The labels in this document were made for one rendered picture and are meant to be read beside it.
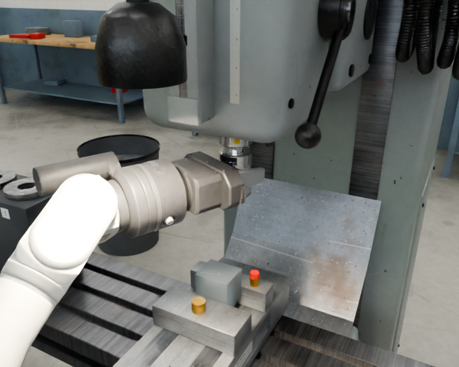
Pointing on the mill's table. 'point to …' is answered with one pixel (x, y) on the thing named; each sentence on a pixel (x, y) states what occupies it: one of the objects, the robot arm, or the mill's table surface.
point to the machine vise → (165, 341)
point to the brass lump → (198, 305)
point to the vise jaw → (221, 327)
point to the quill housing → (257, 70)
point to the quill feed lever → (344, 20)
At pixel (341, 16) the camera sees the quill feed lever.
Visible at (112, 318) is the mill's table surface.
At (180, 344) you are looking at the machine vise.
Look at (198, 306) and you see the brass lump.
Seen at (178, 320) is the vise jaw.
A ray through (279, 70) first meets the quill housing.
